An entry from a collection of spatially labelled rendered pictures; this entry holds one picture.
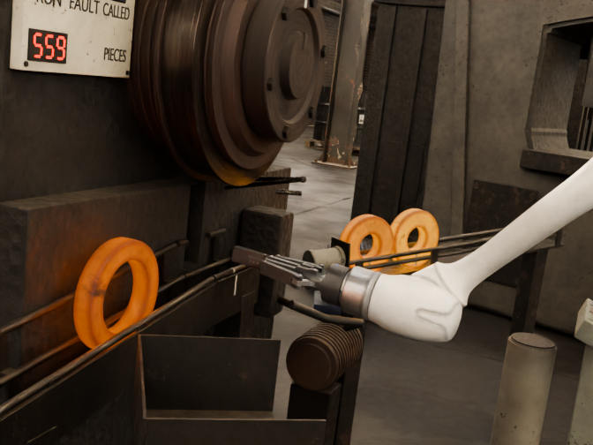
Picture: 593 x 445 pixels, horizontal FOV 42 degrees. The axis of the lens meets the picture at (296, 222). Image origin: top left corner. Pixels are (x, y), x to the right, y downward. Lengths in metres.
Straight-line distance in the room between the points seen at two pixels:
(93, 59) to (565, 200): 0.80
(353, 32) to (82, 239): 9.27
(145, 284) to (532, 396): 1.10
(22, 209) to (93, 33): 0.30
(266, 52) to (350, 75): 9.05
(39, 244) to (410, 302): 0.62
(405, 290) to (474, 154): 2.77
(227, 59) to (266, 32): 0.08
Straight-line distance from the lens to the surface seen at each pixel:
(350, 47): 10.37
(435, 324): 1.36
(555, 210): 1.37
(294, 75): 1.39
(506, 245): 1.44
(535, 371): 2.01
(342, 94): 10.37
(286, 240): 1.71
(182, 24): 1.28
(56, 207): 1.18
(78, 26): 1.23
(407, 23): 5.65
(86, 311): 1.18
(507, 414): 2.06
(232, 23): 1.31
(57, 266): 1.21
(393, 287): 1.37
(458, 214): 4.12
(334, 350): 1.74
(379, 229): 1.93
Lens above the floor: 1.09
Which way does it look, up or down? 11 degrees down
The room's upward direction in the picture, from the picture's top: 7 degrees clockwise
